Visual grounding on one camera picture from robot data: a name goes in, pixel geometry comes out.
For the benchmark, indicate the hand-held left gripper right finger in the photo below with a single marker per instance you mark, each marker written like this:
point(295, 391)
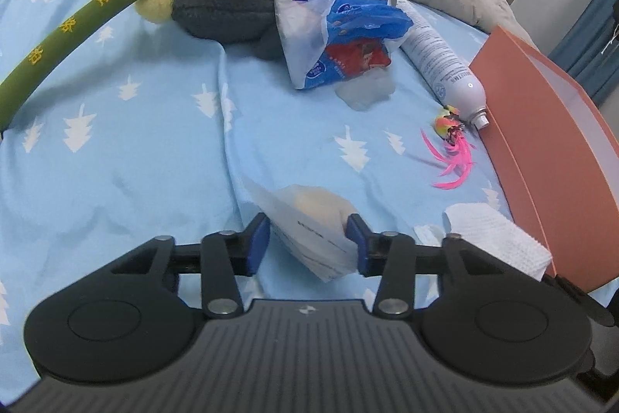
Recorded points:
point(358, 248)

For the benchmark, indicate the red snack packet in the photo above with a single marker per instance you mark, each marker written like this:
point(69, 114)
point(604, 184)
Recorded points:
point(358, 55)

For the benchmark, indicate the pink feather toy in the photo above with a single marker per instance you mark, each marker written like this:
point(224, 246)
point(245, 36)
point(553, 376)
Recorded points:
point(452, 142)

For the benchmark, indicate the blue tree print bed sheet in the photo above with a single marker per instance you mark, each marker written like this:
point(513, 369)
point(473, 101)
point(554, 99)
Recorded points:
point(145, 127)

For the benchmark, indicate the blue curtain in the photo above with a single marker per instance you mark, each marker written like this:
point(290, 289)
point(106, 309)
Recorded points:
point(590, 40)

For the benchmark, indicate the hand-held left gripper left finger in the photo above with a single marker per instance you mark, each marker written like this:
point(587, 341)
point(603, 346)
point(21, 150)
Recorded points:
point(256, 243)

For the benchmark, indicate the white tissue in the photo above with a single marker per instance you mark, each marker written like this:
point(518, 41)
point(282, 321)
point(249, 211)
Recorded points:
point(498, 239)

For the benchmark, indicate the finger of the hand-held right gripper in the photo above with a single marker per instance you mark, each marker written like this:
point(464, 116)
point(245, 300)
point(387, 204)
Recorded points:
point(578, 297)

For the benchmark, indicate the blue plastic bag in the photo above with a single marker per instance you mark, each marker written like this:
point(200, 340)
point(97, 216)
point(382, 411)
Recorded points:
point(329, 26)

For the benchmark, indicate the white spray can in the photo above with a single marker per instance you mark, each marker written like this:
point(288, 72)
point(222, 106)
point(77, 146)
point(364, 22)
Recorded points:
point(435, 60)

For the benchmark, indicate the pink cardboard box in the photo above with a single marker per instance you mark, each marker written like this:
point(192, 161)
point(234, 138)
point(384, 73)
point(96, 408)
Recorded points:
point(546, 142)

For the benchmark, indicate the green plush stick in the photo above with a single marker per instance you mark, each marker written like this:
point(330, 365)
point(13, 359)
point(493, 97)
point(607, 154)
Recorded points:
point(96, 16)

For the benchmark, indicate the white translucent packet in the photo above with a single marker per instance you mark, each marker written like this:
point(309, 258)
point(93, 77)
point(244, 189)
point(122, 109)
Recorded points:
point(309, 231)

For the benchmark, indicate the clear plastic piece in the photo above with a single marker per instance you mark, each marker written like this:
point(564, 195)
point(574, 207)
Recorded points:
point(367, 92)

